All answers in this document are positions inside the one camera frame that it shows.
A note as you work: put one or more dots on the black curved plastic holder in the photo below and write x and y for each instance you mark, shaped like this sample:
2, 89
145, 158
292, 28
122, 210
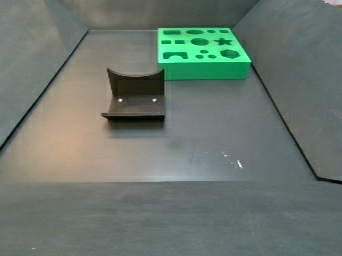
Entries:
137, 89

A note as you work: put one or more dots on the green shape sorter block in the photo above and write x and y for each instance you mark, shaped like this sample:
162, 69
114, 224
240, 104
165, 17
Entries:
201, 53

